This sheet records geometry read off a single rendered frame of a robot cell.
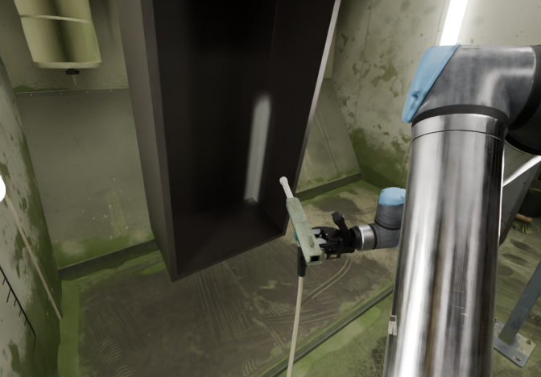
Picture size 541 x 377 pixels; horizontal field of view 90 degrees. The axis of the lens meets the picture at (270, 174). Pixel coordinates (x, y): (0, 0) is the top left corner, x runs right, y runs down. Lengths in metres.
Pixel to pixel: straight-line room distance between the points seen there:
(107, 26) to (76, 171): 0.97
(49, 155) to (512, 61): 2.15
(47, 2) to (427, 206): 1.87
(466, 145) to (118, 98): 2.14
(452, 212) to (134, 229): 1.90
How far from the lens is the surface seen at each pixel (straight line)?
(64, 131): 2.21
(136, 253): 2.10
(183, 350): 1.60
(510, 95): 0.47
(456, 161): 0.41
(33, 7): 1.95
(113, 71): 2.30
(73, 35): 1.94
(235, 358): 1.54
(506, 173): 0.67
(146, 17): 0.75
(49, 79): 2.30
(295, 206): 0.99
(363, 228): 0.99
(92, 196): 2.09
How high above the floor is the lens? 1.35
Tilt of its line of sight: 24 degrees down
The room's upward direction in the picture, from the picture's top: 1 degrees clockwise
